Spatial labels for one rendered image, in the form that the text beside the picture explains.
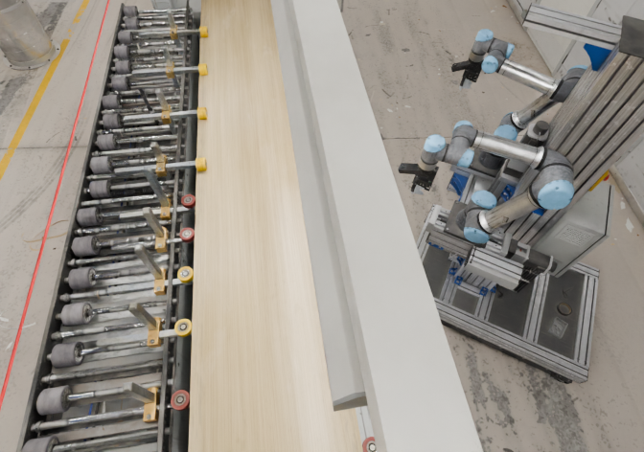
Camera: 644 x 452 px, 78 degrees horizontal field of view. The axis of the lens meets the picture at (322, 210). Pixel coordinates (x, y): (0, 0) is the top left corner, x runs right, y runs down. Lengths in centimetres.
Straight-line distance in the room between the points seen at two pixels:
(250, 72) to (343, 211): 282
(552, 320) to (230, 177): 233
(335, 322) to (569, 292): 296
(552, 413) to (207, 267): 236
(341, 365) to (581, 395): 297
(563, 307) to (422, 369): 292
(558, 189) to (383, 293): 140
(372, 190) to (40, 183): 394
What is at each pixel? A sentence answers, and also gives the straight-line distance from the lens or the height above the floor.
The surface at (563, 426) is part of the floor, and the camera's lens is 323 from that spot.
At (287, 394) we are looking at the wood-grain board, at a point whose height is 90.
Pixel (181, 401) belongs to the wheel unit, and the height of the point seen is 90.
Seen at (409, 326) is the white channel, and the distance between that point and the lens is 36.
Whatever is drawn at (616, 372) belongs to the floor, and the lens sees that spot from 353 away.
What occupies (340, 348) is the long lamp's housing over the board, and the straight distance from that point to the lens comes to 44.
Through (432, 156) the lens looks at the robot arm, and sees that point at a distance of 166.
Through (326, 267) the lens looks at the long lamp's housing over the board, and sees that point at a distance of 47.
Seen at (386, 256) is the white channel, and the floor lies 246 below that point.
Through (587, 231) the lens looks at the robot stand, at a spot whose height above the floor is 121.
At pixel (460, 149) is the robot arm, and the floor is 165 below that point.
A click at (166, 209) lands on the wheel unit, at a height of 83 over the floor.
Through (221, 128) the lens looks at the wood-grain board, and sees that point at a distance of 276.
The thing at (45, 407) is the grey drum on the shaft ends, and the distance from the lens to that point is 228.
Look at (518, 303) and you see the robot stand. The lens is 312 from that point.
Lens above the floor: 279
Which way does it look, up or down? 56 degrees down
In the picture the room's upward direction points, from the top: 3 degrees clockwise
